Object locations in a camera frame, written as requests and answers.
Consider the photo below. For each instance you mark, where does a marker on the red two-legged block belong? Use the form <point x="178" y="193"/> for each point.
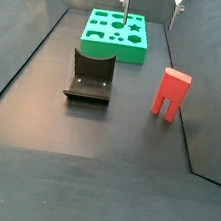
<point x="173" y="86"/>

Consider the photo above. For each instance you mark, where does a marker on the black curved holder stand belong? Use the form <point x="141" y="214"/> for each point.
<point x="92" y="77"/>

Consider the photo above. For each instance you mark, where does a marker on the green foam shape board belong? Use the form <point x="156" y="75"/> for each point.
<point x="105" y="35"/>

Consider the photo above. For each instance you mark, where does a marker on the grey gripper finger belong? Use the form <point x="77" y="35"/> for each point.
<point x="126" y="3"/>
<point x="179" y="6"/>

